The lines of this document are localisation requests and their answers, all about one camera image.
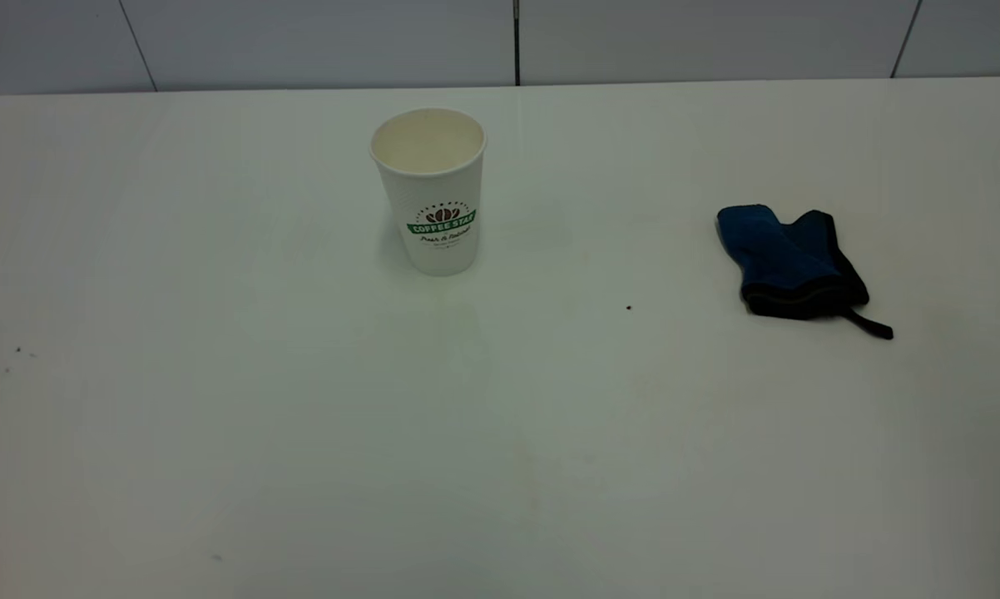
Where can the white paper coffee cup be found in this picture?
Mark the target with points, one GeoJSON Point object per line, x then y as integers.
{"type": "Point", "coordinates": [433, 241]}

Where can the blue cloth with black edging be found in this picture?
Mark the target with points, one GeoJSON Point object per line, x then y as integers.
{"type": "Point", "coordinates": [787, 262]}

